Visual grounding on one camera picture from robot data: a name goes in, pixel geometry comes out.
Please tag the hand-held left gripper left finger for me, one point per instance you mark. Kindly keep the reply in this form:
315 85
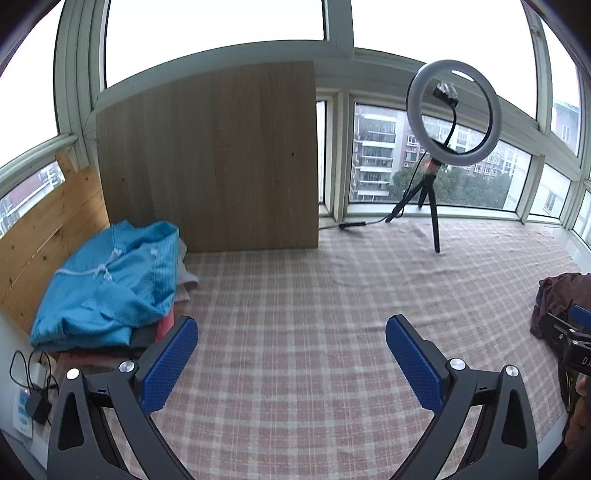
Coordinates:
168 364

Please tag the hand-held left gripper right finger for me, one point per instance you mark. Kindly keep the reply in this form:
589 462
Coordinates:
413 364

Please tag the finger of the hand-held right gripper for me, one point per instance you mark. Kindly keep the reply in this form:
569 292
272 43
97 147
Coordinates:
561 327
581 316

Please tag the brown garment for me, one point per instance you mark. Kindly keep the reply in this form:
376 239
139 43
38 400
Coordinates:
556 295

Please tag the stack of folded clothes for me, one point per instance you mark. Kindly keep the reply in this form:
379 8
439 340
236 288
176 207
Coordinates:
92 357

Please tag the person's right hand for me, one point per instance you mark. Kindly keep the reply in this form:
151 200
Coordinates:
579 415

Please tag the grey garment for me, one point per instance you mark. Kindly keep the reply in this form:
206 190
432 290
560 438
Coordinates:
184 281

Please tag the blue hoodie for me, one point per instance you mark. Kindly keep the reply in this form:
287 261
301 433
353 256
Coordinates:
111 286

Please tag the plaid cloth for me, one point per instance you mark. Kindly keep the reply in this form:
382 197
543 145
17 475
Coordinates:
295 323

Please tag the black charger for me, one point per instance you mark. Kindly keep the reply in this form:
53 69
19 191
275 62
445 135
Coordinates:
38 410

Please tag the white power strip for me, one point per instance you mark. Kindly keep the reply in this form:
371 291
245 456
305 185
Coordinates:
23 413

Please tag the pine plank board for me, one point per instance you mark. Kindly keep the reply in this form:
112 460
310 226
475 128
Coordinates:
41 230

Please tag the large light wooden board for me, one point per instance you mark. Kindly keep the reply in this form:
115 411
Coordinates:
207 157

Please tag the small wood scrap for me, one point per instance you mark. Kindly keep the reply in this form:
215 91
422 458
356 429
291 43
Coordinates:
65 164

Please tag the white window frame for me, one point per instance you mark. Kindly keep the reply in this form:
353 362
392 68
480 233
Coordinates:
339 27

